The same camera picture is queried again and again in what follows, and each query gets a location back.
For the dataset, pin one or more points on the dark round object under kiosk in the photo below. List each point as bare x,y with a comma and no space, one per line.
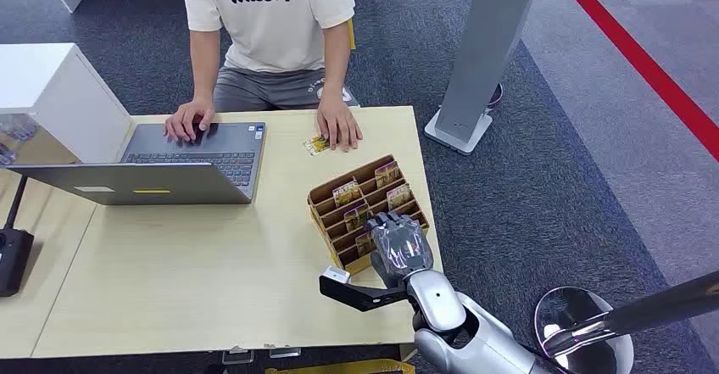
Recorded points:
495,95

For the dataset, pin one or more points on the person's left forearm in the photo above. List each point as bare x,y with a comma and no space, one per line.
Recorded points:
336,62

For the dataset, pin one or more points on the chrome stanchion with round base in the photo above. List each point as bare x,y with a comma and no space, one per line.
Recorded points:
584,326

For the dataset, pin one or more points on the metal table bracket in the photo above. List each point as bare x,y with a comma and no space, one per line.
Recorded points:
284,352
237,356

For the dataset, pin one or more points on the grey open laptop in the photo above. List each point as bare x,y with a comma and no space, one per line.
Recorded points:
185,177

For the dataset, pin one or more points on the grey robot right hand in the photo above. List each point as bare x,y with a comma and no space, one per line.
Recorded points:
401,245

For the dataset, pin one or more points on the person's left hand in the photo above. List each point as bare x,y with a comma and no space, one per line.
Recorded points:
337,121

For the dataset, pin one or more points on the yellow patterned card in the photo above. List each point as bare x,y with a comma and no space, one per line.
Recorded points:
316,145
346,193
364,244
356,217
399,196
387,173

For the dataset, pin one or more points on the person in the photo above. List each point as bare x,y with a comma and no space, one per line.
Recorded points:
269,29

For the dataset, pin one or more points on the person's right forearm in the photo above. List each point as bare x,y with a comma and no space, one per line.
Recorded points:
203,68

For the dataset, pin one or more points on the person's right hand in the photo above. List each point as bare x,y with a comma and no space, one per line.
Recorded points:
188,121

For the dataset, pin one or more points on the white cabinet box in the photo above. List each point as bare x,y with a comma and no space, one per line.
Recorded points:
50,90

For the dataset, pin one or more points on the pale wrist camera, black bracket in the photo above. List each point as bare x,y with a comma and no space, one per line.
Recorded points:
359,297

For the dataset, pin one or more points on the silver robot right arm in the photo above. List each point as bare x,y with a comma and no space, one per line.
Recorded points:
449,321

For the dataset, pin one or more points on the wooden slotted card holder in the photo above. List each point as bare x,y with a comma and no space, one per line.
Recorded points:
337,231

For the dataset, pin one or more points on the grey kiosk stand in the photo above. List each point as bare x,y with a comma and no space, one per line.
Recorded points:
483,51

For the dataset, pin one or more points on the black device with pole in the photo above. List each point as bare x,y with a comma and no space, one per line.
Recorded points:
12,253

